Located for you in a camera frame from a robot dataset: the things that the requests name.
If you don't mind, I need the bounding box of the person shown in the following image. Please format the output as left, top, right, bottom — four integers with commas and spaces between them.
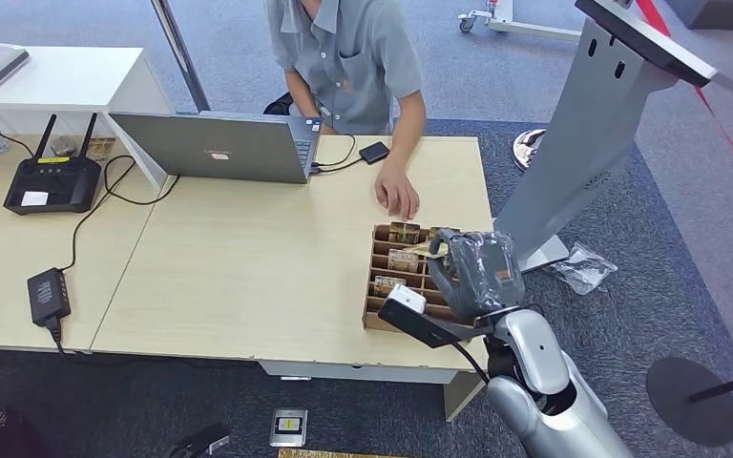
263, 0, 428, 222

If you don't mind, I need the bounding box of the black chair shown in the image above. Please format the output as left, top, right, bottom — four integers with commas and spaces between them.
262, 92, 295, 117

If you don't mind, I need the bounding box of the person's left hand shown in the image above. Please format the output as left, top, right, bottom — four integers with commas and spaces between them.
374, 159, 421, 222

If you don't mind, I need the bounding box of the small black external drive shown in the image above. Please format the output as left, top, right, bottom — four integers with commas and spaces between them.
358, 141, 391, 166

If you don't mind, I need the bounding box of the grey square floor device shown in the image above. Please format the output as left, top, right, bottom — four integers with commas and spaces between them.
268, 408, 309, 449

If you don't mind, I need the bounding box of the wooden card holder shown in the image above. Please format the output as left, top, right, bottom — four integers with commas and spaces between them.
362, 223, 495, 334

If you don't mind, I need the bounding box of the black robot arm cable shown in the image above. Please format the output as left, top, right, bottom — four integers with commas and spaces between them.
449, 340, 492, 386

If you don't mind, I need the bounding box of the black kiosk screen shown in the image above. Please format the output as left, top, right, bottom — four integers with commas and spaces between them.
575, 0, 733, 106

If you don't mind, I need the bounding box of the small grey shelf item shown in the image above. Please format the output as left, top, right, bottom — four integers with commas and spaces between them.
50, 135, 81, 159

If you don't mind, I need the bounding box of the crumpled clear plastic bag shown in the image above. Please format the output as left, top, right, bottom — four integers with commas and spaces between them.
548, 240, 619, 297

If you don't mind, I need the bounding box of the black router with antennas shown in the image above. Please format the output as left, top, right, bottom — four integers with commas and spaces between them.
3, 114, 103, 217

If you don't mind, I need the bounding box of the gold patterned strip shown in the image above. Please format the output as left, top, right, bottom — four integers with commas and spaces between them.
278, 448, 399, 458

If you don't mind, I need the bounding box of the black power adapter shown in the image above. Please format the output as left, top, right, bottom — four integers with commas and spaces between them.
27, 267, 73, 328

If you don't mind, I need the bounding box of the black looped cable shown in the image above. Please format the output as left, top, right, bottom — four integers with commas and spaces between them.
311, 134, 359, 170

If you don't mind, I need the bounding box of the chrome stanchion base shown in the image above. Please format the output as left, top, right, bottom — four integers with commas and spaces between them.
512, 128, 548, 173

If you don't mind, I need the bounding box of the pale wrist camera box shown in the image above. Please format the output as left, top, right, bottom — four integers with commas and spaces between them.
386, 284, 428, 316

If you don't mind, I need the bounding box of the white wheeled frame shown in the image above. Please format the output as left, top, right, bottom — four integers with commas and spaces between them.
456, 0, 584, 43

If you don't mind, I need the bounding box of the white cabinet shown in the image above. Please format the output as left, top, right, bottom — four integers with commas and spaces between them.
0, 44, 177, 191

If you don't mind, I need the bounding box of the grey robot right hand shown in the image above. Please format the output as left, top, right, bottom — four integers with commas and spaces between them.
428, 228, 527, 322

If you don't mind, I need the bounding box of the black drive cable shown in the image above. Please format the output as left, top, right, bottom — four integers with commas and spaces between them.
310, 156, 365, 176

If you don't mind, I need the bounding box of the grey laptop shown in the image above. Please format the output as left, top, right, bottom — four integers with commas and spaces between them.
108, 111, 324, 185

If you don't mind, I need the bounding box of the black laptop power cable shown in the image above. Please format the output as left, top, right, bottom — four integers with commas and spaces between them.
60, 155, 181, 273

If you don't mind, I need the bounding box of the grey kiosk stand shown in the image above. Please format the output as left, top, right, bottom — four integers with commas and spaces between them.
492, 17, 680, 274

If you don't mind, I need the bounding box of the black adapter mains cable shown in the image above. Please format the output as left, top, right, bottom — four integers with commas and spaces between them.
45, 316, 69, 357

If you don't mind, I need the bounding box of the pale printed card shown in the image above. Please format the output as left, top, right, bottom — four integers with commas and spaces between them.
402, 239, 451, 260
387, 248, 420, 274
373, 275, 408, 299

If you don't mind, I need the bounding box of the black round stanchion base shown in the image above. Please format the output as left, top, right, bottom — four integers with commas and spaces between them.
645, 357, 733, 448

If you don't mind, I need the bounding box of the dark grey platform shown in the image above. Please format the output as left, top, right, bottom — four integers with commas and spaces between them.
661, 0, 733, 31

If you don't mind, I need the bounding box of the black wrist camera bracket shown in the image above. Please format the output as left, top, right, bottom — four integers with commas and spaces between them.
377, 298, 495, 349

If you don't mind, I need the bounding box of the white desk leg panel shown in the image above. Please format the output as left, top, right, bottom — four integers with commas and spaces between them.
259, 359, 488, 424

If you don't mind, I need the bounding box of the black floor object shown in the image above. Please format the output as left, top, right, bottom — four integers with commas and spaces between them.
165, 422, 231, 458

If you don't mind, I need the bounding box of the small brown packet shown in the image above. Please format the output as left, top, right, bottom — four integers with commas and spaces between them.
85, 137, 117, 163

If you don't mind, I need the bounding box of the slanted metal pole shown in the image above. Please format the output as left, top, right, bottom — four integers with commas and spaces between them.
150, 0, 212, 114

